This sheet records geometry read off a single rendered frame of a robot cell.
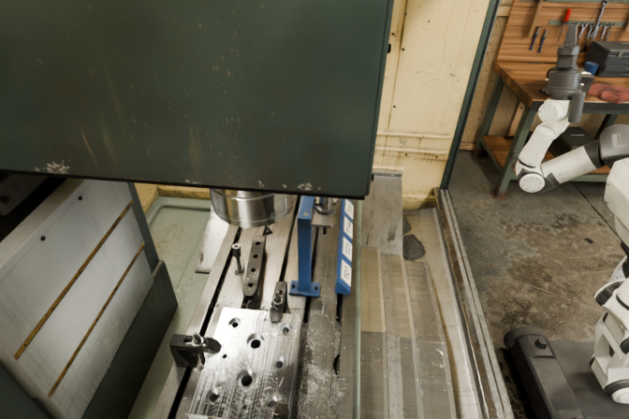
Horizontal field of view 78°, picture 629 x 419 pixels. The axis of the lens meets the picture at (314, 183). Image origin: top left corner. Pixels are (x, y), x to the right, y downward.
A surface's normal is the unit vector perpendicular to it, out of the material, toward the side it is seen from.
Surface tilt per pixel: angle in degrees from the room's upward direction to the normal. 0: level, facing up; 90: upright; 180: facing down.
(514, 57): 90
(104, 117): 90
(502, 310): 0
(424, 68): 89
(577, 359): 0
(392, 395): 8
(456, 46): 90
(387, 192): 24
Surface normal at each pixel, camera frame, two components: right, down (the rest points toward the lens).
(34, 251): 0.99, 0.09
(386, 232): -0.03, -0.49
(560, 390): 0.01, -0.80
